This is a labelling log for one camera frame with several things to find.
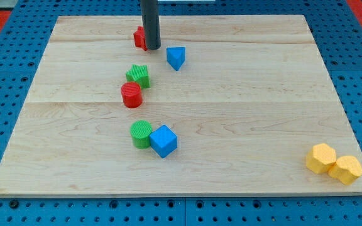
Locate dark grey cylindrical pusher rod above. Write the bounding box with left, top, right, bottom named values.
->
left=140, top=0, right=161, bottom=50

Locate red star block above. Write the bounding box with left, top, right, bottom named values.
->
left=133, top=26, right=148, bottom=51

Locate green star block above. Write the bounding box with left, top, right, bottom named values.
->
left=126, top=64, right=150, bottom=89

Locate blue triangle block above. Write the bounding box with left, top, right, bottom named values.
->
left=167, top=46, right=185, bottom=71

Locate red cylinder block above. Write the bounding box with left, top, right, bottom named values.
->
left=121, top=82, right=143, bottom=108

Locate green cylinder block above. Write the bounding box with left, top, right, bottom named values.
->
left=130, top=120, right=153, bottom=149

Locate blue cube block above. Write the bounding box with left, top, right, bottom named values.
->
left=149, top=125, right=177, bottom=158

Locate light wooden board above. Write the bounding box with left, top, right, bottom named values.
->
left=0, top=15, right=362, bottom=198

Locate yellow hexagon block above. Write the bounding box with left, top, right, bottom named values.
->
left=305, top=143, right=337, bottom=174

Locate yellow heart block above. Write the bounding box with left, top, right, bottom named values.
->
left=327, top=156, right=362, bottom=185

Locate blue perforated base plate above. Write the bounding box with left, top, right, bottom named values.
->
left=0, top=0, right=362, bottom=225

